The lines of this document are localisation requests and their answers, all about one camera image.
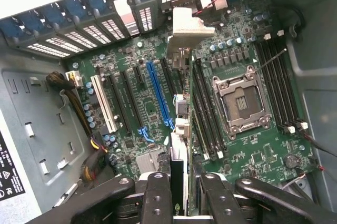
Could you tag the silver chipset heatsink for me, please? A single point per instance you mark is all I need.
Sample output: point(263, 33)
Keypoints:
point(147, 162)

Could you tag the long black expansion slot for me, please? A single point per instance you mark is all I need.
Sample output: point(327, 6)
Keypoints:
point(167, 76)
point(133, 100)
point(119, 103)

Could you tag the grey power supply unit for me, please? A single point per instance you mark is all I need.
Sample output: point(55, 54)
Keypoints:
point(47, 108)

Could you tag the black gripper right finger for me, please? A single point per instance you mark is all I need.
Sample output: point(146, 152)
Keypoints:
point(218, 203)

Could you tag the metal CPU socket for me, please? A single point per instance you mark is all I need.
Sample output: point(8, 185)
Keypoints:
point(242, 103)

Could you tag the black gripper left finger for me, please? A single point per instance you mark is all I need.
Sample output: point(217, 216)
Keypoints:
point(158, 197)

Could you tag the white power connector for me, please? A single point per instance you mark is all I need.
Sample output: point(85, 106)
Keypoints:
point(75, 78)

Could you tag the green motherboard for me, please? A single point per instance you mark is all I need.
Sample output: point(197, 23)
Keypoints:
point(237, 161)

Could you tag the short black expansion slot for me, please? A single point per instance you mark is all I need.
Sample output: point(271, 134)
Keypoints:
point(139, 78)

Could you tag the white expansion slot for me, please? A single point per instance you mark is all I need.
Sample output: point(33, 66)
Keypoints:
point(104, 103)

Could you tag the thin socket locking lever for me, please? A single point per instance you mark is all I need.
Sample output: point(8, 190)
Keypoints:
point(273, 58)

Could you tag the open black PC case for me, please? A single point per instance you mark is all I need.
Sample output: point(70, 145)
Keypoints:
point(316, 76)

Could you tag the black RAM slot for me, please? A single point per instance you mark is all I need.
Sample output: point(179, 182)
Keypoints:
point(292, 76)
point(277, 83)
point(212, 107)
point(206, 108)
point(269, 87)
point(285, 80)
point(201, 109)
point(196, 103)

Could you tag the round coin battery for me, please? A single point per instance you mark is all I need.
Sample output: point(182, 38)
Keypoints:
point(291, 161)

